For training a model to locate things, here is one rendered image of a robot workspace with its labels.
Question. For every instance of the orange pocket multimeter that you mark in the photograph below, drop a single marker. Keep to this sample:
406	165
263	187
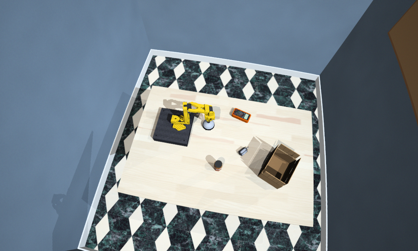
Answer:
241	115

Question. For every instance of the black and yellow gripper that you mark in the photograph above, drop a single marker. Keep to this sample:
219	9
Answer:
210	118

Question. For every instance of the grey metal dome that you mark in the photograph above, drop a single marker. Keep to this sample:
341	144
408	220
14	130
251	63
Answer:
208	125

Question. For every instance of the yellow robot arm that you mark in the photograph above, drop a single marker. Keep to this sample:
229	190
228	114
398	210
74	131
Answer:
178	121

